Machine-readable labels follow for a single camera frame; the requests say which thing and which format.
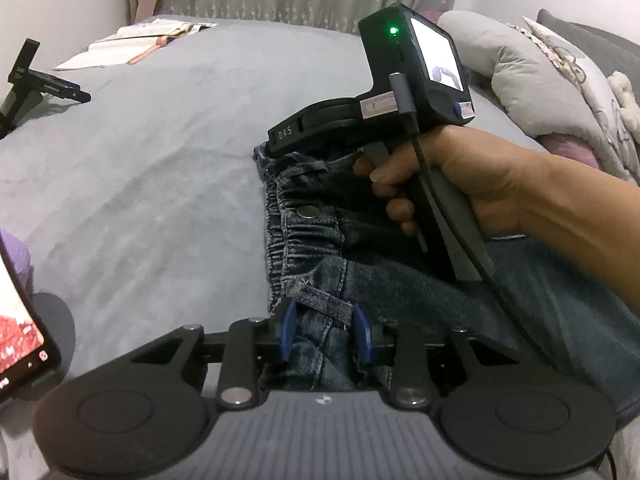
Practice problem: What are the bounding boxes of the dark blue jeans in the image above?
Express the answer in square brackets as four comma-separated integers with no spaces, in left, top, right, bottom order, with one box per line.
[252,142,640,431]

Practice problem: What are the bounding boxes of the person's right hand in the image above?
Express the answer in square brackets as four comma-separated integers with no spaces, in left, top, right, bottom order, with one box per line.
[352,126,532,239]

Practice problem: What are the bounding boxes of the white plush toy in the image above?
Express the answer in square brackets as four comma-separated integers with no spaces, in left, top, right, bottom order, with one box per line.
[606,71,640,134]

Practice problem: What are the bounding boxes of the grey duvet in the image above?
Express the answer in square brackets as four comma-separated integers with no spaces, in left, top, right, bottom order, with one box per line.
[437,9,640,181]

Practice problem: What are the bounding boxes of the black smartphone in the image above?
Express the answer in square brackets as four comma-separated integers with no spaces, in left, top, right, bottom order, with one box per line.
[0,247,63,404]

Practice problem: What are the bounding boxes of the grey quilted headboard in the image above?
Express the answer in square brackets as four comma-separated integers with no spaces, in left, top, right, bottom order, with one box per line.
[537,7,640,77]

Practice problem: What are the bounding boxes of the grey bed sheet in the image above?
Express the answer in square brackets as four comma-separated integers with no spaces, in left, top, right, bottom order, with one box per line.
[0,15,640,480]

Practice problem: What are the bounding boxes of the lilac cloth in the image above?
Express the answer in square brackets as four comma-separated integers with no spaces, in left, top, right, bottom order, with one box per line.
[0,230,34,288]

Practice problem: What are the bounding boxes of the black folding stand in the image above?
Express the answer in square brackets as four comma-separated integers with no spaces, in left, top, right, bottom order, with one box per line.
[0,39,92,137]

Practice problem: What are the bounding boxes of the flower print pillow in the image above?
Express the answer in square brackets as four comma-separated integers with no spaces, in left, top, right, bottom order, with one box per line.
[522,15,640,177]

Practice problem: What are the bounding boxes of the person's right forearm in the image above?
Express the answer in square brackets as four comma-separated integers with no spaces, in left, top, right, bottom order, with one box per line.
[515,157,640,323]

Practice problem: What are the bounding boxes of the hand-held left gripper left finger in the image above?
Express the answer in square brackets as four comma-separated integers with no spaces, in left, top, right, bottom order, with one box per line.
[130,300,301,408]

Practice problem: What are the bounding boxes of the pink blanket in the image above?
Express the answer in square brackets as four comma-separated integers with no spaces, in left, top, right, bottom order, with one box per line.
[542,132,599,172]

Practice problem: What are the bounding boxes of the open book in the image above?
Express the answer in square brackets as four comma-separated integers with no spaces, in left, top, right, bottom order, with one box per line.
[52,17,219,72]

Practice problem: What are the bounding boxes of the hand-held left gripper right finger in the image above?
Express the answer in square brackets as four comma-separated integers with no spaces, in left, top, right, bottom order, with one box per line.
[351,305,516,408]

